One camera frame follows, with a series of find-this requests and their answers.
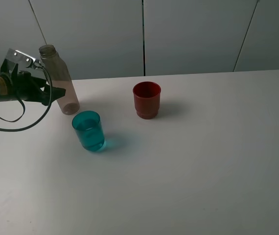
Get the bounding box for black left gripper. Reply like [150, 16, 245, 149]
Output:
[0, 59, 66, 106]

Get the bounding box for black camera cable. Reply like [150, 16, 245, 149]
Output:
[0, 66, 53, 131]

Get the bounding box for teal translucent plastic cup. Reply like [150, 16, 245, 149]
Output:
[72, 111, 105, 152]

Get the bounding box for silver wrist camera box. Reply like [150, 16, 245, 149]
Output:
[5, 48, 42, 70]

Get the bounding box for clear smoky plastic bottle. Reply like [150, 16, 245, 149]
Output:
[39, 45, 80, 115]

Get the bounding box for red plastic cup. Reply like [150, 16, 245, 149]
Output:
[133, 81, 162, 119]

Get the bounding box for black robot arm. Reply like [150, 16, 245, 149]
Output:
[0, 59, 66, 106]

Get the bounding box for thin black looped cable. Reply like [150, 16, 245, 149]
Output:
[0, 99, 25, 123]

